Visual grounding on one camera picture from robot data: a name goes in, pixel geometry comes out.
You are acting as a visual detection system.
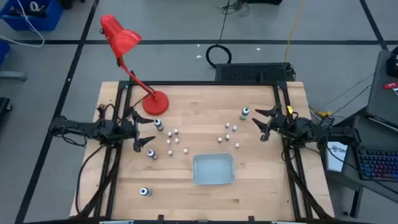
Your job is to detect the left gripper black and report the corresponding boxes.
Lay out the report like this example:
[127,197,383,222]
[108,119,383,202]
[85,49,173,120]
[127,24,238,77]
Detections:
[120,109,157,153]

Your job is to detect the blue storage bin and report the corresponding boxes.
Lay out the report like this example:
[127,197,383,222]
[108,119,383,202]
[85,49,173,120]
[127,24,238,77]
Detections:
[0,0,64,32]

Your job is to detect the grey table top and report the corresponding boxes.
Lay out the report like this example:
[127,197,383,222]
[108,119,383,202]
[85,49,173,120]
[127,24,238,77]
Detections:
[366,49,398,129]

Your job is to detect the white cable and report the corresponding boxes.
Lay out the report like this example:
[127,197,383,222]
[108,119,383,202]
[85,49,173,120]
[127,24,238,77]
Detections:
[0,0,46,49]

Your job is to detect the dark grey desk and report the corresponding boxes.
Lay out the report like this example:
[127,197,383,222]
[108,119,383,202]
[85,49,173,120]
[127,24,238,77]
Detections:
[323,107,398,218]

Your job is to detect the black coiled cable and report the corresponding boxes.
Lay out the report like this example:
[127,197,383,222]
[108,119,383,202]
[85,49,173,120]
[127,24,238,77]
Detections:
[205,0,233,69]

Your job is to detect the white paper sheet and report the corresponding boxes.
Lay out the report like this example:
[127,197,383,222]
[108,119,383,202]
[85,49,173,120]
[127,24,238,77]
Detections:
[325,141,349,174]

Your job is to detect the black device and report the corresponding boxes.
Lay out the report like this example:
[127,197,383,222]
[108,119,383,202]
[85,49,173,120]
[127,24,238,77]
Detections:
[386,46,398,78]

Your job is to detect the yellow cable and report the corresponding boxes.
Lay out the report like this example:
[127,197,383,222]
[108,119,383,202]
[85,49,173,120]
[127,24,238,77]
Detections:
[284,0,305,62]

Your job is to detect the black computer case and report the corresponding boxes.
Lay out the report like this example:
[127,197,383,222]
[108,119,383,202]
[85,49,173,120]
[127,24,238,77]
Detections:
[215,62,295,83]

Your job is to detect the backlit black keyboard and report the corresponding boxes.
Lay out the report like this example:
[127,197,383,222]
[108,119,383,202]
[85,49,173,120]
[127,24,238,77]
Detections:
[356,146,398,183]

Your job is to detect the grey plastic bin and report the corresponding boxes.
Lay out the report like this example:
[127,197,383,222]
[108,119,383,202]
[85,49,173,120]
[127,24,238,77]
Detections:
[192,152,236,186]

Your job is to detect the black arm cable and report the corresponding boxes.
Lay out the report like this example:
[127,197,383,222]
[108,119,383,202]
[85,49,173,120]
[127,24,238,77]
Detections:
[75,145,105,215]

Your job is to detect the black aluminium table frame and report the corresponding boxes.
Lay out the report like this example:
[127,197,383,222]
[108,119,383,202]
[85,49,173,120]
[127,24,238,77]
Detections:
[70,80,336,224]

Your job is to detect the tangled black cable bundle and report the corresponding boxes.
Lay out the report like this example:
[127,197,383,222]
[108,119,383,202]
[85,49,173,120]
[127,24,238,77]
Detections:
[220,0,250,17]

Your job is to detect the red desk lamp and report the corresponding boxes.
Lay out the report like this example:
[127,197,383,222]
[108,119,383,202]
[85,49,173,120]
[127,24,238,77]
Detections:
[99,14,170,116]

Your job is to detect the grey metal bar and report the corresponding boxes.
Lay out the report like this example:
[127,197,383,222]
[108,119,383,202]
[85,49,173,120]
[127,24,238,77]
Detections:
[0,70,27,82]

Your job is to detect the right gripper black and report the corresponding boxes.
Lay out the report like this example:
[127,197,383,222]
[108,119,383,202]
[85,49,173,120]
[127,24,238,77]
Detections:
[251,108,295,142]

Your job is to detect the black lamp power cable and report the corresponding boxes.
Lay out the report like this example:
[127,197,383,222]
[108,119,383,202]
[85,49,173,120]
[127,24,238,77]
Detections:
[124,93,153,118]

